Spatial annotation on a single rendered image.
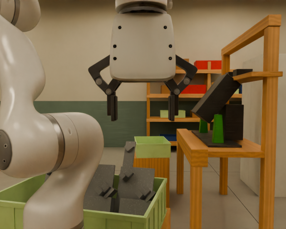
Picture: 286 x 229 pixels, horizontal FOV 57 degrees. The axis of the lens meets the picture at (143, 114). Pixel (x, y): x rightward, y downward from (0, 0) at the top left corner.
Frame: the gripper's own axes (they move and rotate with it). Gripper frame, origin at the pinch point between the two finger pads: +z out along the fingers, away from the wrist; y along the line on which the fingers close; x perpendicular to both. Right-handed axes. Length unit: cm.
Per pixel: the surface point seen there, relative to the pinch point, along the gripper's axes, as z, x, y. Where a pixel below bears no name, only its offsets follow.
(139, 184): 34, -67, 2
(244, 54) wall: -114, -654, -257
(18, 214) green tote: 38, -48, 44
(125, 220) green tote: 35, -38, 6
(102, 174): 31, -71, 18
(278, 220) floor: 130, -239, -144
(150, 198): 36, -57, -2
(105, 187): 35, -66, 16
